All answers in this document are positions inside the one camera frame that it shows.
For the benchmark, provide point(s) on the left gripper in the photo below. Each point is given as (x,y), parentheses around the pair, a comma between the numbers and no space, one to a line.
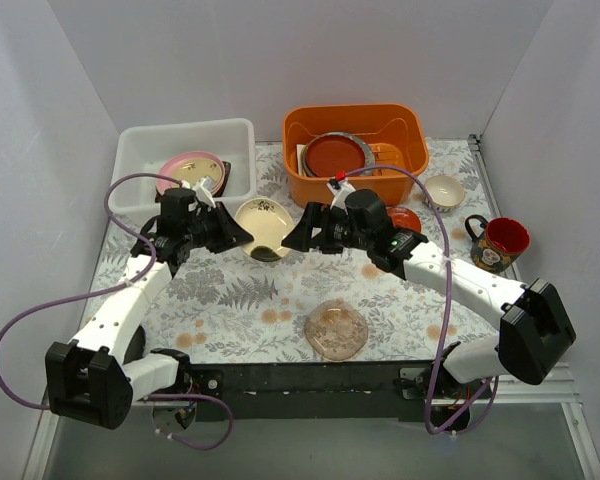
(219,226)

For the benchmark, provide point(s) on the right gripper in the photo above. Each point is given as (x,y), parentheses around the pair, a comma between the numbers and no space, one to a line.
(318,229)

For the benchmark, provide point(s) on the cream plate with dark patch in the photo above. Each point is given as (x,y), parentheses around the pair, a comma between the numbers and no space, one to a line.
(269,223)

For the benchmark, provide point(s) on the black square floral plate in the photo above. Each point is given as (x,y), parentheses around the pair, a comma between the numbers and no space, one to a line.
(227,171)

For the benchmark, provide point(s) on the pink round plate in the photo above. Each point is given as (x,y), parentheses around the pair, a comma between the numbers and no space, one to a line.
(168,168)

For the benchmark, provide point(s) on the black round plate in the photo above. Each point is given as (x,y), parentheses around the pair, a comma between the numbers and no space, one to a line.
(135,349)

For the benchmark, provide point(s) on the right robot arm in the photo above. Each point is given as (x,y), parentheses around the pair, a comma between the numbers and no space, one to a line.
(534,329)

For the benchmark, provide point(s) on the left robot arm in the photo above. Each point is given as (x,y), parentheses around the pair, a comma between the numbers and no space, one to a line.
(93,377)

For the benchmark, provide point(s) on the red plate in orange bin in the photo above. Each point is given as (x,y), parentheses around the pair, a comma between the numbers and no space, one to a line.
(333,152)

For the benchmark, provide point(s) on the orange plastic bin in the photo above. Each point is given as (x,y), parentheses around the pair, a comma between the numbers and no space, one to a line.
(368,141)

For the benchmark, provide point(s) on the floral table mat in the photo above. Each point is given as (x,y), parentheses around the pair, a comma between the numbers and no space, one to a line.
(230,308)

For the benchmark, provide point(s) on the small red saucer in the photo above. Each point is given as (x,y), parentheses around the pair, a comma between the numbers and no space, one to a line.
(402,217)

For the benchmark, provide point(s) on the pink glass square plate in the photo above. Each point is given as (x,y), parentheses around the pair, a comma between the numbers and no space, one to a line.
(336,331)

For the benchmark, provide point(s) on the white patterned bowl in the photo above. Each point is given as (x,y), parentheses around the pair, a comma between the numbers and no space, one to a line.
(445,193)

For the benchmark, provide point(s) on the black skull mug red inside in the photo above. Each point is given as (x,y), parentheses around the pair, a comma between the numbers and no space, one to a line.
(497,243)

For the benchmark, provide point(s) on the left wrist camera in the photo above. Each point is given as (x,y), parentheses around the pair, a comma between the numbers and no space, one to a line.
(175,206)

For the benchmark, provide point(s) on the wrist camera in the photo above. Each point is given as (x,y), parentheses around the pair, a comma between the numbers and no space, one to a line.
(175,206)
(366,211)

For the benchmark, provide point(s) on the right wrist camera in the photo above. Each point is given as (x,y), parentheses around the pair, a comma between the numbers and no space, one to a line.
(366,211)

